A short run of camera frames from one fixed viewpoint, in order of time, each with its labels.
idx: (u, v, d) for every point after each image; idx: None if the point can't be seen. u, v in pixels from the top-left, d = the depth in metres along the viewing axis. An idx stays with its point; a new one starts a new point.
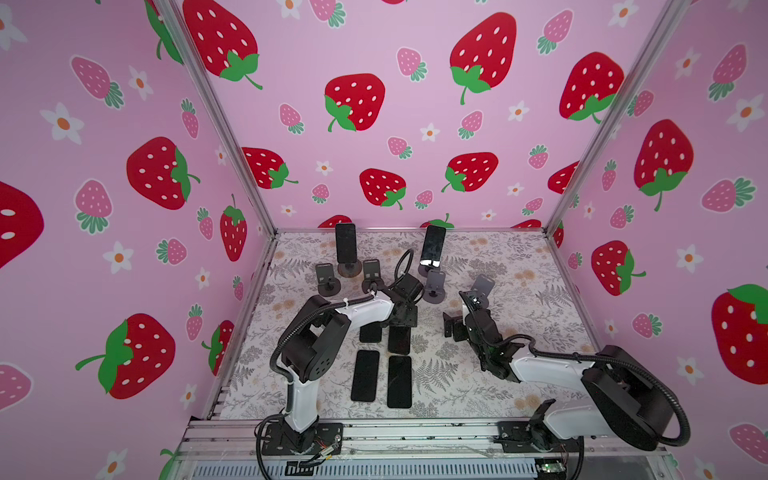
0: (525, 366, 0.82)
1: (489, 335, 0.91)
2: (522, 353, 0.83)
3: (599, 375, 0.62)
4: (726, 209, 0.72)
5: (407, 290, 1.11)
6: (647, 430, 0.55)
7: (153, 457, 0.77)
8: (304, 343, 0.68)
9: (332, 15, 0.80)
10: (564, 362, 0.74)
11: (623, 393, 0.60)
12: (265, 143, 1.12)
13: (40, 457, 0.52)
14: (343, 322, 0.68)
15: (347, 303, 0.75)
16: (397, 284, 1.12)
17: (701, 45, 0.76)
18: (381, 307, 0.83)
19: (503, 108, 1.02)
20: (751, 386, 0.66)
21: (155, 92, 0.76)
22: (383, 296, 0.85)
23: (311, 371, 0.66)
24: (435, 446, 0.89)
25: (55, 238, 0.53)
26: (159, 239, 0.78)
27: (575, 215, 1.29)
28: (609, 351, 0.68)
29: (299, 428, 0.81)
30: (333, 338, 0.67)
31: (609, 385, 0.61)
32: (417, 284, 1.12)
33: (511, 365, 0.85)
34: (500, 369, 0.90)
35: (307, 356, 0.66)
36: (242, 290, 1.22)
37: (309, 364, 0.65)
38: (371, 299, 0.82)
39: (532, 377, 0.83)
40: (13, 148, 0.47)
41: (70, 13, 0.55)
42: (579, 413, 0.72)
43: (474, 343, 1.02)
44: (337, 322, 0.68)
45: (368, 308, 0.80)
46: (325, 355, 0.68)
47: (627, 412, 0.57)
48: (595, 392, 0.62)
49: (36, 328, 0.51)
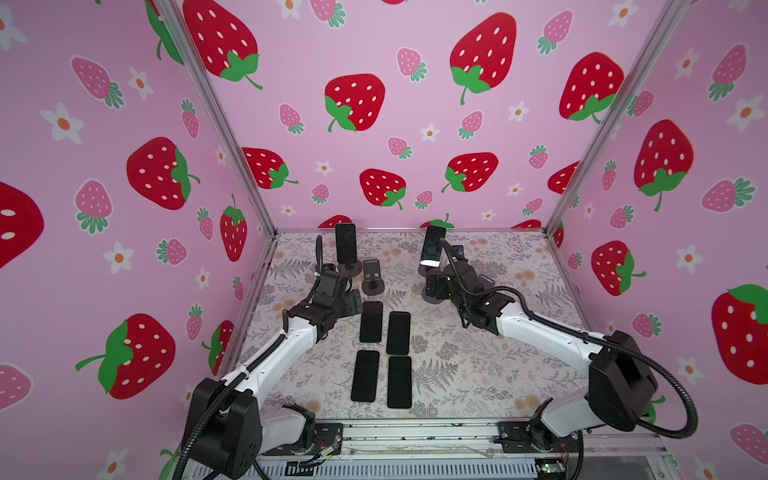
0: (514, 327, 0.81)
1: (470, 283, 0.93)
2: (514, 310, 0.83)
3: (606, 363, 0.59)
4: (726, 209, 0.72)
5: (328, 294, 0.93)
6: (631, 417, 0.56)
7: (153, 457, 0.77)
8: (212, 438, 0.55)
9: (332, 15, 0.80)
10: (566, 338, 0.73)
11: (623, 382, 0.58)
12: (265, 143, 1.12)
13: (40, 458, 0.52)
14: (248, 403, 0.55)
15: (247, 372, 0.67)
16: (316, 293, 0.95)
17: (701, 46, 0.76)
18: (301, 341, 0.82)
19: (503, 108, 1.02)
20: (752, 387, 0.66)
21: (155, 92, 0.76)
22: (300, 327, 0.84)
23: (235, 466, 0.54)
24: (435, 446, 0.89)
25: (56, 237, 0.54)
26: (159, 239, 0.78)
27: (575, 215, 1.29)
28: (616, 338, 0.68)
29: (295, 438, 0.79)
30: (238, 430, 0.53)
31: (614, 374, 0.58)
32: (338, 283, 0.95)
33: (497, 321, 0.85)
34: (481, 318, 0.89)
35: (223, 453, 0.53)
36: (242, 290, 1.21)
37: (231, 461, 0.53)
38: (285, 339, 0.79)
39: (517, 336, 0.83)
40: (14, 148, 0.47)
41: (71, 13, 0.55)
42: (568, 405, 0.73)
43: (455, 297, 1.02)
44: (237, 411, 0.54)
45: (283, 354, 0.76)
46: (247, 441, 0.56)
47: (622, 401, 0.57)
48: (595, 376, 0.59)
49: (38, 329, 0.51)
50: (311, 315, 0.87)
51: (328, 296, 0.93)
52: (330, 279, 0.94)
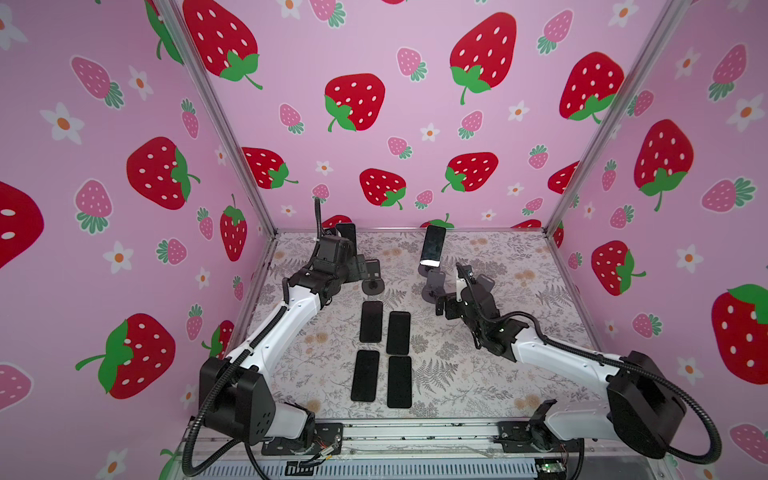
0: (529, 351, 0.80)
1: (486, 310, 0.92)
2: (527, 336, 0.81)
3: (624, 385, 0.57)
4: (726, 209, 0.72)
5: (329, 260, 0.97)
6: (659, 443, 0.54)
7: (153, 456, 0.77)
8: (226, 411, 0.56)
9: (332, 15, 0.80)
10: (581, 360, 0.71)
11: (645, 405, 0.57)
12: (265, 143, 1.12)
13: (40, 458, 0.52)
14: (254, 380, 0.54)
15: (251, 346, 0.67)
16: (317, 260, 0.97)
17: (701, 46, 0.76)
18: (303, 310, 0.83)
19: (503, 108, 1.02)
20: (752, 387, 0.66)
21: (155, 91, 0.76)
22: (302, 297, 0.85)
23: (251, 434, 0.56)
24: (435, 446, 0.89)
25: (56, 237, 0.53)
26: (159, 239, 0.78)
27: (575, 215, 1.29)
28: (633, 358, 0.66)
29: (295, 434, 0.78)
30: (248, 404, 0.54)
31: (634, 396, 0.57)
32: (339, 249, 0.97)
33: (511, 346, 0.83)
34: (496, 346, 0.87)
35: (238, 424, 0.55)
36: (242, 290, 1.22)
37: (246, 431, 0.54)
38: (287, 309, 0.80)
39: (532, 360, 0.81)
40: (14, 148, 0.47)
41: (71, 13, 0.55)
42: (583, 417, 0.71)
43: (469, 320, 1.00)
44: (244, 387, 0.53)
45: (284, 327, 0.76)
46: (259, 412, 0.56)
47: (647, 425, 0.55)
48: (615, 401, 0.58)
49: (38, 329, 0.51)
50: (312, 282, 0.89)
51: (330, 262, 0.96)
52: (330, 244, 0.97)
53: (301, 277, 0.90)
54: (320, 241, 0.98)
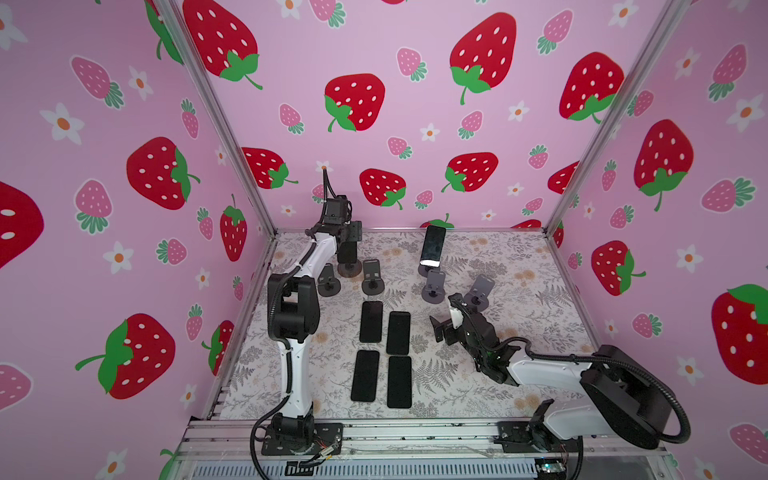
0: (522, 370, 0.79)
1: (488, 338, 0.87)
2: (519, 356, 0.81)
3: (597, 376, 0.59)
4: (726, 208, 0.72)
5: (337, 216, 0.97)
6: (647, 429, 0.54)
7: (153, 457, 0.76)
8: (287, 312, 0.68)
9: (332, 15, 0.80)
10: (561, 364, 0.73)
11: (623, 394, 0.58)
12: (264, 143, 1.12)
13: (39, 458, 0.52)
14: (310, 281, 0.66)
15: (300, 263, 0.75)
16: (325, 217, 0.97)
17: (701, 45, 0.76)
18: (327, 249, 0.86)
19: (503, 108, 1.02)
20: (752, 387, 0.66)
21: (155, 91, 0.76)
22: (322, 236, 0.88)
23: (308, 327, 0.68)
24: (435, 446, 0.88)
25: (55, 238, 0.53)
26: (159, 239, 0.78)
27: (575, 215, 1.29)
28: (605, 351, 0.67)
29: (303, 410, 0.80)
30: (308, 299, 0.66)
31: (608, 385, 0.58)
32: (344, 206, 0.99)
33: (508, 370, 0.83)
34: (497, 374, 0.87)
35: (298, 319, 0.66)
36: (242, 290, 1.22)
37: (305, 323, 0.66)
38: (317, 247, 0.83)
39: (531, 380, 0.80)
40: (13, 148, 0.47)
41: (70, 12, 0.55)
42: (580, 414, 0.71)
43: (470, 348, 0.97)
44: (303, 285, 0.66)
45: (320, 256, 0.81)
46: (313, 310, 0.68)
47: (628, 413, 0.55)
48: (593, 393, 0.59)
49: (38, 329, 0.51)
50: (330, 231, 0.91)
51: (337, 218, 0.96)
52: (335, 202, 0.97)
53: (318, 227, 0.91)
54: (326, 199, 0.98)
